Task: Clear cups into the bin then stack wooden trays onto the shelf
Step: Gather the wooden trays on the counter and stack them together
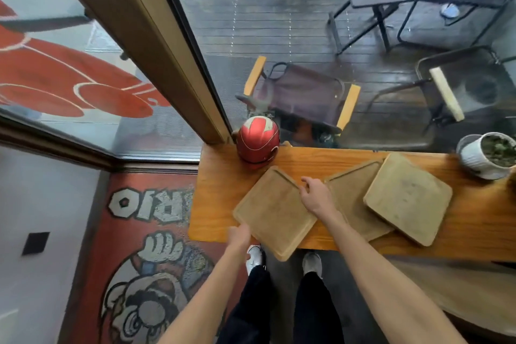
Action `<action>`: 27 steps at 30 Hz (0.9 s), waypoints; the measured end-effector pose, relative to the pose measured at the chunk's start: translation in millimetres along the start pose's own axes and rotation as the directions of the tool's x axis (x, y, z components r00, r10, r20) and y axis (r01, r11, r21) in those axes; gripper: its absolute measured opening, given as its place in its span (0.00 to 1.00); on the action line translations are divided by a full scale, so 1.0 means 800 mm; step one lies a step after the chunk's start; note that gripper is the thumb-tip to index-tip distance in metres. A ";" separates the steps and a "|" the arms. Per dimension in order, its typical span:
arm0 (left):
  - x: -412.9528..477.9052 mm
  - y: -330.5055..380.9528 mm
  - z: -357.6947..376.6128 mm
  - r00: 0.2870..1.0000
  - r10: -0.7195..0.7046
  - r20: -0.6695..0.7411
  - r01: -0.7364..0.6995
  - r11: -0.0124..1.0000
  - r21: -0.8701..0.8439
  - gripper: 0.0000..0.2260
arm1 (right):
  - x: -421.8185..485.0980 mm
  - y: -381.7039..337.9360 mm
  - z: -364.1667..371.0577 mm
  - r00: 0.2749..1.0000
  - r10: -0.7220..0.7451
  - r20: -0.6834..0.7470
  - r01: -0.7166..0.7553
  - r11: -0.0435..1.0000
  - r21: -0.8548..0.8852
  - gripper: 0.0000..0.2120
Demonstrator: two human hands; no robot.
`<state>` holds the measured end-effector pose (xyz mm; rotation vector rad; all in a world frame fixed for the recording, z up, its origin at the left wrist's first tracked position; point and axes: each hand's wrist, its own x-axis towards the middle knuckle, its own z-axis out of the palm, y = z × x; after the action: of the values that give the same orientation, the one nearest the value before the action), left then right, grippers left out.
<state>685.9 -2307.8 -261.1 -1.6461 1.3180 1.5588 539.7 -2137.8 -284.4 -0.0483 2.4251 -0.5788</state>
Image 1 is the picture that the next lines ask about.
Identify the person's left hand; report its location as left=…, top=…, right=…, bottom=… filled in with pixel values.
left=226, top=224, right=252, bottom=254

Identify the person's right hand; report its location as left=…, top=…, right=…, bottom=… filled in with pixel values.
left=299, top=177, right=342, bottom=220

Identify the square wooden tray with rim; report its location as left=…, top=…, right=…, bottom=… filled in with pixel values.
left=232, top=166, right=318, bottom=262

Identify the person's right forearm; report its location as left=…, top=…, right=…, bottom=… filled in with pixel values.
left=323, top=211, right=468, bottom=344

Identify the person's left forearm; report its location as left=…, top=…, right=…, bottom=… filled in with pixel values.
left=157, top=246, right=251, bottom=344

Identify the person's left white shoe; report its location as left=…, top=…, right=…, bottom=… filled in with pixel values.
left=246, top=246, right=266, bottom=276

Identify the person's white shoe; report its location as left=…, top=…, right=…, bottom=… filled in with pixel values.
left=246, top=246, right=266, bottom=276
left=302, top=252, right=323, bottom=279

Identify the worn wooden tray with groove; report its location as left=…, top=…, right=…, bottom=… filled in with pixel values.
left=324, top=158, right=396, bottom=242

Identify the red helmet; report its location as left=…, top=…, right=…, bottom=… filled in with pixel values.
left=236, top=116, right=281, bottom=166

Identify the person's right white shoe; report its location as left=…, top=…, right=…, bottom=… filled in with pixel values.
left=302, top=252, right=323, bottom=279

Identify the person's left leg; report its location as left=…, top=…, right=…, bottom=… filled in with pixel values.
left=217, top=265, right=275, bottom=344

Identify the person's leg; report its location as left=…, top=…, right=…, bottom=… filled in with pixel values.
left=292, top=271, right=346, bottom=344
left=217, top=265, right=275, bottom=344

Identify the folding chair with wooden armrests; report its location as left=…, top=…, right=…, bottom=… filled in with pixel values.
left=235, top=55, right=361, bottom=147

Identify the pale flat wooden tray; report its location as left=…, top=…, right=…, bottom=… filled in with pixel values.
left=363, top=152, right=454, bottom=247

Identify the person's right leg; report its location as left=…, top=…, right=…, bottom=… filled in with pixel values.
left=292, top=271, right=346, bottom=344

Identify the white ribbed plant pot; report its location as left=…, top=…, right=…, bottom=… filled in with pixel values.
left=456, top=132, right=516, bottom=181

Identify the black chair with pale armrest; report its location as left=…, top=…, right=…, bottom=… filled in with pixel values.
left=351, top=45, right=516, bottom=151

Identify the wooden bench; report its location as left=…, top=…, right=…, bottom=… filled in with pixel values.
left=389, top=257, right=516, bottom=340

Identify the small green potted plant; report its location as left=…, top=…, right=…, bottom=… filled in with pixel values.
left=481, top=134, right=516, bottom=168

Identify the black wall plate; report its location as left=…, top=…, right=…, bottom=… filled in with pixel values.
left=21, top=232, right=51, bottom=256

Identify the brown window frame post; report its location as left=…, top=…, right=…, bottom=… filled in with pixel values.
left=38, top=0, right=232, bottom=145

